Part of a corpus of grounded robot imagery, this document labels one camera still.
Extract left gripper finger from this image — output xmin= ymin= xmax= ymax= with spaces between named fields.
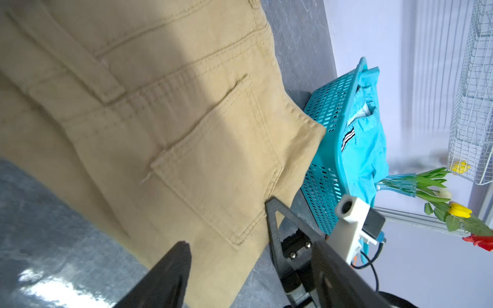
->
xmin=264 ymin=197 xmax=322 ymax=307

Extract teal plastic basket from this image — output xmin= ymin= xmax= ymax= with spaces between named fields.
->
xmin=301 ymin=57 xmax=368 ymax=235

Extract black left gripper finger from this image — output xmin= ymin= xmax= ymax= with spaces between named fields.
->
xmin=115 ymin=241 xmax=192 ymax=307
xmin=311 ymin=240 xmax=390 ymax=307

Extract white wire wall shelf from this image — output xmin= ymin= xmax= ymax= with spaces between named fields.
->
xmin=448 ymin=1 xmax=492 ymax=186

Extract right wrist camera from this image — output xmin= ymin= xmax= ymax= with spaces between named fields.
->
xmin=327 ymin=195 xmax=386 ymax=264

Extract khaki long pants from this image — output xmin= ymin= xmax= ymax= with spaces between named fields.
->
xmin=1 ymin=1 xmax=326 ymax=307

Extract teal pants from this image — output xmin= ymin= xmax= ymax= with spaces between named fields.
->
xmin=342 ymin=67 xmax=389 ymax=205

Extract glass vase with flowers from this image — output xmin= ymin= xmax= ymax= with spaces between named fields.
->
xmin=376 ymin=168 xmax=492 ymax=252

